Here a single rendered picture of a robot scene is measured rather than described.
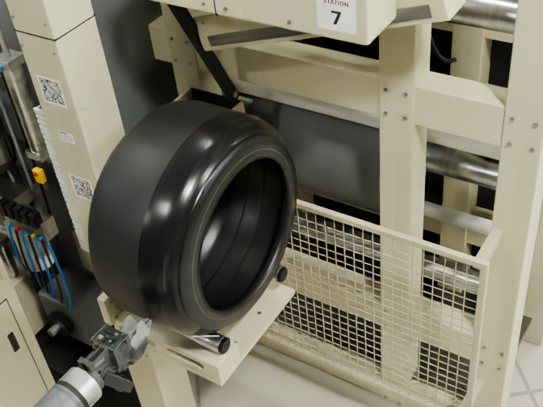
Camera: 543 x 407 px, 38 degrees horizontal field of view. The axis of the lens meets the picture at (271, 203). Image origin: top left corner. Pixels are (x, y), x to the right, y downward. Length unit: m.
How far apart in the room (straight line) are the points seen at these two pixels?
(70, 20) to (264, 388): 1.71
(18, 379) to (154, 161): 1.07
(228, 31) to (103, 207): 0.56
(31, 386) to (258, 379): 0.89
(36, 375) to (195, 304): 0.95
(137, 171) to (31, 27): 0.39
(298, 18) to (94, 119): 0.56
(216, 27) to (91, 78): 0.35
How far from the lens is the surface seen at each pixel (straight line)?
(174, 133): 1.77
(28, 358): 2.57
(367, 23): 1.60
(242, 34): 1.97
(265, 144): 1.84
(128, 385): 1.87
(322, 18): 1.64
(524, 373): 3.11
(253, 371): 3.09
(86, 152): 1.95
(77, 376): 1.74
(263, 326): 2.16
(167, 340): 2.10
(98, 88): 1.91
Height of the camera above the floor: 2.43
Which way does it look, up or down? 40 degrees down
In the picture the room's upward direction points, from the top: 7 degrees counter-clockwise
